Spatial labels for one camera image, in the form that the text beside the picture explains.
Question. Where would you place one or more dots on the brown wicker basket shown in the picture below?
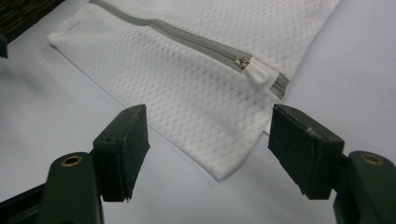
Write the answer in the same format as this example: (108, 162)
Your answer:
(18, 15)

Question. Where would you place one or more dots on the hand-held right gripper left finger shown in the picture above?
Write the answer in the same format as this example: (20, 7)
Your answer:
(121, 155)

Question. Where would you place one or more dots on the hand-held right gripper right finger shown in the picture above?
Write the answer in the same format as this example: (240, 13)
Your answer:
(305, 152)

